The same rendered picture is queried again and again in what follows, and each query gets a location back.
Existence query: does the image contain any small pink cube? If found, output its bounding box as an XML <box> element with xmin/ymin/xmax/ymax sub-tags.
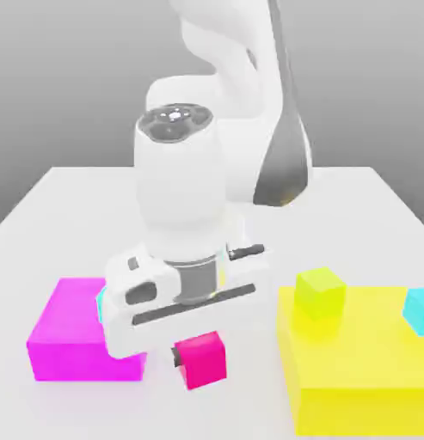
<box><xmin>173</xmin><ymin>330</ymin><xmax>229</xmax><ymax>392</ymax></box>

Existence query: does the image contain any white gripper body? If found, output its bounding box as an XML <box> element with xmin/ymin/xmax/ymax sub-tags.
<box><xmin>101</xmin><ymin>260</ymin><xmax>272</xmax><ymax>361</ymax></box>

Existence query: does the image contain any small yellow-green cube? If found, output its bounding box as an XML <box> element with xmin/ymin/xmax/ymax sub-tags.
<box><xmin>294</xmin><ymin>266</ymin><xmax>347</xmax><ymax>321</ymax></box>

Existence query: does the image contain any large magenta box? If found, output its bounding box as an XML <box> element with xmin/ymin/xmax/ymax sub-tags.
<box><xmin>26</xmin><ymin>277</ymin><xmax>148</xmax><ymax>383</ymax></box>

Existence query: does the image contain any small cyan cube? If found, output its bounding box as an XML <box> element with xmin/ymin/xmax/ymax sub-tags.
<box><xmin>95</xmin><ymin>287</ymin><xmax>108</xmax><ymax>325</ymax></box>
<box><xmin>402</xmin><ymin>287</ymin><xmax>424</xmax><ymax>339</ymax></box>

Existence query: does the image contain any large yellow box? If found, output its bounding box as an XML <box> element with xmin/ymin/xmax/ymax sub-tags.
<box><xmin>277</xmin><ymin>285</ymin><xmax>424</xmax><ymax>438</ymax></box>

